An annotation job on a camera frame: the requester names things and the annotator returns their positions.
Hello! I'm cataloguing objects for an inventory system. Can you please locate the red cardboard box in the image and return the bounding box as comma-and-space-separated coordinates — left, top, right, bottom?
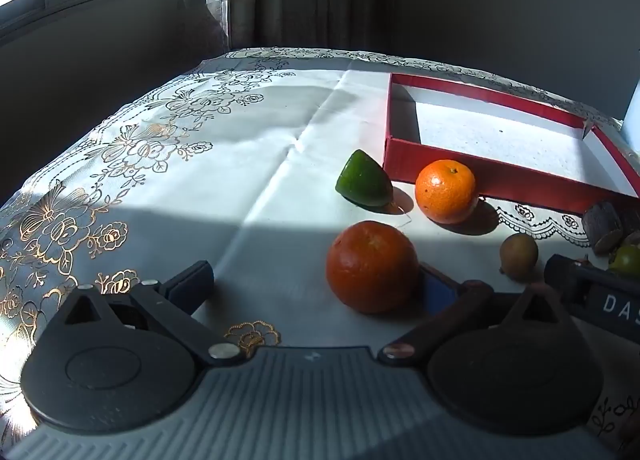
382, 72, 640, 213

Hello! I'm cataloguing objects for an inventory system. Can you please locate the small orange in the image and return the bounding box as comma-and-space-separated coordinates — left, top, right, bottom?
415, 159, 479, 225

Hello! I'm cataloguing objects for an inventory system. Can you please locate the white lace table mat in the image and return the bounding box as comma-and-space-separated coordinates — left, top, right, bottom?
492, 200, 593, 248

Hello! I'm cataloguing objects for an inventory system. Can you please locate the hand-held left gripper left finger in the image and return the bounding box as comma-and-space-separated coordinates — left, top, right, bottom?
62, 260, 243, 366

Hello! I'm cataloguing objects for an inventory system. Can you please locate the cut green citrus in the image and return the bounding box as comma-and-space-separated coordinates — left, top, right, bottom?
335, 149, 394, 208

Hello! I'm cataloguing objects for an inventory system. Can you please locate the white gold floral tablecloth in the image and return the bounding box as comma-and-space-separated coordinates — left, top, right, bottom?
0, 47, 640, 460

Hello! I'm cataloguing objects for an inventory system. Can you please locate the brown oval nut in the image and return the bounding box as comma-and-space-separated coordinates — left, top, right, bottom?
592, 232, 625, 255

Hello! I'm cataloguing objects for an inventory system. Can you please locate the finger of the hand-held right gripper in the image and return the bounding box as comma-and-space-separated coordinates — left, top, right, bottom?
544, 254, 582, 305

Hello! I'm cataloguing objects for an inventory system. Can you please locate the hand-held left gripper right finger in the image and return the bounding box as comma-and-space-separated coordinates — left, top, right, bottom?
377, 262, 568, 368

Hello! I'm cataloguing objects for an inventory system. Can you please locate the brown kiwi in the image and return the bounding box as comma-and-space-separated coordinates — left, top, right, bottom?
499, 233, 539, 283

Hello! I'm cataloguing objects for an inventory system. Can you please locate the large orange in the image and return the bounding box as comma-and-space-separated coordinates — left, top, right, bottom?
326, 221, 420, 315

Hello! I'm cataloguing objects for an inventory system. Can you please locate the round green citrus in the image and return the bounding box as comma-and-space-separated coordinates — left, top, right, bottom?
607, 244, 640, 275

